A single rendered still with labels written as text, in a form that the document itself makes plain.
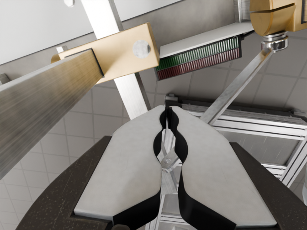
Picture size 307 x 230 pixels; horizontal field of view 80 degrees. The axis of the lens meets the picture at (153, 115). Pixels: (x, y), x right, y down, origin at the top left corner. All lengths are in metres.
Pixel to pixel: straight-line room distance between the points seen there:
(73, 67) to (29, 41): 0.36
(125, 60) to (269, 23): 0.16
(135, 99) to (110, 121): 1.03
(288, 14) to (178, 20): 0.19
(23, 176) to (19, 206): 0.43
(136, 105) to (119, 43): 0.09
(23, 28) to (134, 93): 0.36
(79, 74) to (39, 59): 0.26
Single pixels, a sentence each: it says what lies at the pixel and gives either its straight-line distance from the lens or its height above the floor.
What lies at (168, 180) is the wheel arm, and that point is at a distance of 0.35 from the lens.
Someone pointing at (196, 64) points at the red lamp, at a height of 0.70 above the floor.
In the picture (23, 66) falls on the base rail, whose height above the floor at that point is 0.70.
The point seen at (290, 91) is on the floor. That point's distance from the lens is 1.37.
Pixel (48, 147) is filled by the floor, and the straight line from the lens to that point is 1.61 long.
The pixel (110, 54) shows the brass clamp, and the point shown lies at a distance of 0.24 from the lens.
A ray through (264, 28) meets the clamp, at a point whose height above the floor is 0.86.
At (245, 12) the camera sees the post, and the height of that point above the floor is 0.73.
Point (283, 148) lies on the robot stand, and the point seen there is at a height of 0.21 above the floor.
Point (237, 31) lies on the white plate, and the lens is 0.30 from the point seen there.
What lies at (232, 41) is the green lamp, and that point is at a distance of 0.39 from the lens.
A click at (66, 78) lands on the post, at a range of 0.18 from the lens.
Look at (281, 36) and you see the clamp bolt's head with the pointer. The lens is 0.25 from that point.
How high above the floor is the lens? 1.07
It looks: 62 degrees down
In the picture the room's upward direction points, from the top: 175 degrees counter-clockwise
